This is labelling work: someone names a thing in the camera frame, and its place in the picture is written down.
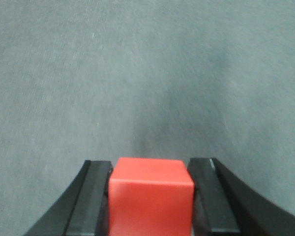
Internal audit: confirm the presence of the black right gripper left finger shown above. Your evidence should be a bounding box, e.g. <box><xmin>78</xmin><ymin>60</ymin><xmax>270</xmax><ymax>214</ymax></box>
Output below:
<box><xmin>25</xmin><ymin>160</ymin><xmax>113</xmax><ymax>236</ymax></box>

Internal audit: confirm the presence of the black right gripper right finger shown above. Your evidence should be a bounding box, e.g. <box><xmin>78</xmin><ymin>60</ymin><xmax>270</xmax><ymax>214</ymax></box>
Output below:
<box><xmin>187</xmin><ymin>158</ymin><xmax>295</xmax><ymax>236</ymax></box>

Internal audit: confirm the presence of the red magnetic cube block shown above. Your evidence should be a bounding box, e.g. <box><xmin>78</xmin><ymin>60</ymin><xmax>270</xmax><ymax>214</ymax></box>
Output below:
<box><xmin>108</xmin><ymin>157</ymin><xmax>195</xmax><ymax>236</ymax></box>

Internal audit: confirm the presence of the dark grey table mat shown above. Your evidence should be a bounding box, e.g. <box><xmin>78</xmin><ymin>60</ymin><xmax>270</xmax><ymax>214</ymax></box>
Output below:
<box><xmin>0</xmin><ymin>0</ymin><xmax>295</xmax><ymax>236</ymax></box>

